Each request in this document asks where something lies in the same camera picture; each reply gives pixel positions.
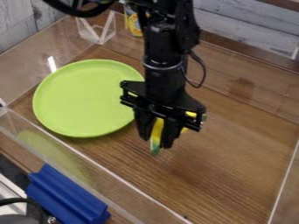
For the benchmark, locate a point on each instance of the green round plate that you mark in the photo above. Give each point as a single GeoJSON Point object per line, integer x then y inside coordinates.
{"type": "Point", "coordinates": [76, 101]}

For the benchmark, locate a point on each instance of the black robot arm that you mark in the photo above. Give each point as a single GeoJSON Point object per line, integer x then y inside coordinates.
{"type": "Point", "coordinates": [171, 33]}

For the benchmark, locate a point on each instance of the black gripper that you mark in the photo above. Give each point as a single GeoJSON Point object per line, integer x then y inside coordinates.
{"type": "Point", "coordinates": [160, 97]}

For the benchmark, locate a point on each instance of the yellow toy banana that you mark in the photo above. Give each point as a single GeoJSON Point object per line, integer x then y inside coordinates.
{"type": "Point", "coordinates": [155, 139]}

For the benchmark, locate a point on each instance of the yellow labelled tin can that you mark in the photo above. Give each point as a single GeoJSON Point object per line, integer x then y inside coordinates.
{"type": "Point", "coordinates": [132, 21]}

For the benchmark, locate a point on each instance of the clear acrylic front wall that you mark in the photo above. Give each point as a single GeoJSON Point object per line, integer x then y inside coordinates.
{"type": "Point", "coordinates": [32, 148]}

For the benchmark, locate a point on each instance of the clear acrylic triangle bracket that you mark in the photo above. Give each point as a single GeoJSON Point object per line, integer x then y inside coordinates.
{"type": "Point", "coordinates": [95, 33]}

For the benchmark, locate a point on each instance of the blue plastic block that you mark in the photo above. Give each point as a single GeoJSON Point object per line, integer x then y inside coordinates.
{"type": "Point", "coordinates": [64, 199]}

